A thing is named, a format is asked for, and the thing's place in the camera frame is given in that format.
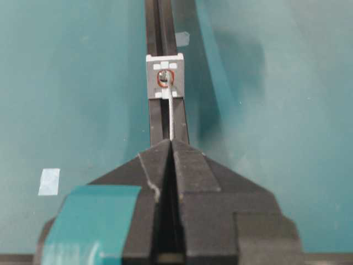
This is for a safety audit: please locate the black aluminium extrusion rail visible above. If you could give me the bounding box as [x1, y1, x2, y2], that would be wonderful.
[145, 1, 189, 146]

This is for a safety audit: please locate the teal tape on finger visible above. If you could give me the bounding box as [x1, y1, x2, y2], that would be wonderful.
[41, 185, 141, 264]

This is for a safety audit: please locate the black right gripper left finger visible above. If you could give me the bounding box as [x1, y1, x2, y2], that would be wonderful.
[33, 140, 170, 264]

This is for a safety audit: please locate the thin white wire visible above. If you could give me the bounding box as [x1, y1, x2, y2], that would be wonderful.
[159, 70, 177, 141]

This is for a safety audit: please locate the white tape mark on table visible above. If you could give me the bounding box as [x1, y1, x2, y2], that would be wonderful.
[38, 168, 60, 196]

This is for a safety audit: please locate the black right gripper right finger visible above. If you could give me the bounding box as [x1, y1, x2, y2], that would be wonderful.
[172, 140, 304, 264]

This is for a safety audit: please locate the white tape mark near rail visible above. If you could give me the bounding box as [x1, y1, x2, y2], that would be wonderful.
[175, 31, 190, 47]

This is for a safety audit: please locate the grey bracket with hole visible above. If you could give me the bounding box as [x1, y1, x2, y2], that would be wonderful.
[146, 53, 185, 99]

